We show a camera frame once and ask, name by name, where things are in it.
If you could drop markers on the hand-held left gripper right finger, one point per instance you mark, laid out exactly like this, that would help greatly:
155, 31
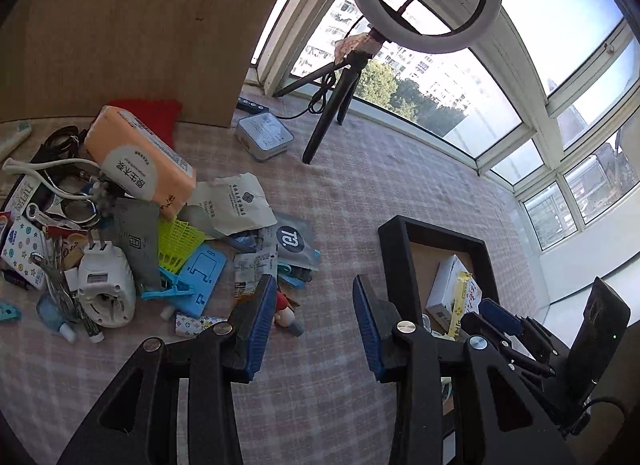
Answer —
367, 330

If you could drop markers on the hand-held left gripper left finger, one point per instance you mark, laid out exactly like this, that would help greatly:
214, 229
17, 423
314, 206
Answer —
260, 330

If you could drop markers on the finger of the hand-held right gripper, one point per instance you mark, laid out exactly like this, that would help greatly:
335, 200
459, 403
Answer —
500, 315
525, 357

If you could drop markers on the small doll figure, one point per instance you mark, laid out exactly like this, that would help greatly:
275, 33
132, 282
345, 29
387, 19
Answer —
285, 315

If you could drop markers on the yellow long packet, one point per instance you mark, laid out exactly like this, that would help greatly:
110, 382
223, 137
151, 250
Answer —
462, 305

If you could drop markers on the white cardboard box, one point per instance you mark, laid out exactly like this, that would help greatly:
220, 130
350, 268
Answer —
450, 285

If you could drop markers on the printed white lighter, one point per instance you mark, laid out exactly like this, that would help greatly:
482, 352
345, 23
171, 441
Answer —
195, 322

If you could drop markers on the blue phone stand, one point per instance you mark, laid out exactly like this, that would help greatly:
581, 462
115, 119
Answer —
200, 277

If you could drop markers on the black tray container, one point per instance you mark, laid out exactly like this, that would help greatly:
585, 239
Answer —
430, 232

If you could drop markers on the yellow plastic shuttlecock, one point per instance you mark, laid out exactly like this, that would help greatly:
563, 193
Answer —
177, 240

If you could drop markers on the grey pouch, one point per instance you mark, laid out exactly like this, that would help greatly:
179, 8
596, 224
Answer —
137, 245

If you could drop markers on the orange tissue pack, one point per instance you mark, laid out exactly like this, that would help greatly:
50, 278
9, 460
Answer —
140, 160

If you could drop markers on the red white snack packet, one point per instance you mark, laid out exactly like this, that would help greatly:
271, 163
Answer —
67, 245

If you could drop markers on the blue clothespin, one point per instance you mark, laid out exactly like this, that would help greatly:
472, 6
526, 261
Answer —
170, 290
7, 312

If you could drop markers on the small blue clip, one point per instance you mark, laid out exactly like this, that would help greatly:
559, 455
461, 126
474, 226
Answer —
292, 277

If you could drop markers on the white printed wrapper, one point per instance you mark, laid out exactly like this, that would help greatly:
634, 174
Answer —
255, 265

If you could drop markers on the grey foil packet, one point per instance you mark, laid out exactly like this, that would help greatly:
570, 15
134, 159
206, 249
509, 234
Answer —
295, 242

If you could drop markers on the white paper packet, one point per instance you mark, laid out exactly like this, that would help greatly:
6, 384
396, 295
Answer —
235, 205

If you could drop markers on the plaid tablecloth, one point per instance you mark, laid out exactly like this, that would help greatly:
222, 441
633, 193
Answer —
350, 195

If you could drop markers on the white plug adapter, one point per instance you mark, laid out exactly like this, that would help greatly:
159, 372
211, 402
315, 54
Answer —
105, 287

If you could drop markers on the green lip balm tube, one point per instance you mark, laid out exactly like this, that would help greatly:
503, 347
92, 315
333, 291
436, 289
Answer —
90, 326

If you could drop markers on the white device box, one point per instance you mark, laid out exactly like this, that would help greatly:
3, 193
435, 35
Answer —
262, 134

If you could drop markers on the clear blue bottle white cap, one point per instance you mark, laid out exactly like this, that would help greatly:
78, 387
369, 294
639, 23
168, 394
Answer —
55, 317

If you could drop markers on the black inline remote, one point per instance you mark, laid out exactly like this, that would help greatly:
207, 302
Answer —
250, 106

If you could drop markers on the red cloth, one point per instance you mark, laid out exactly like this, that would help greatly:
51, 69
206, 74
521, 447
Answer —
150, 112

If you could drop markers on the star print tissue pack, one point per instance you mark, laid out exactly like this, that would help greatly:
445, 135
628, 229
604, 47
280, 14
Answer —
22, 250

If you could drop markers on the white green tube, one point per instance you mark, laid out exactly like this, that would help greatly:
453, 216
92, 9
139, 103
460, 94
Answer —
12, 137

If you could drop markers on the wooden board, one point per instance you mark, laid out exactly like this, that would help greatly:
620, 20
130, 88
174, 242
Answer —
125, 20

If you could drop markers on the white window frame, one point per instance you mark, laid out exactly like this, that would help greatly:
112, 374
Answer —
520, 80

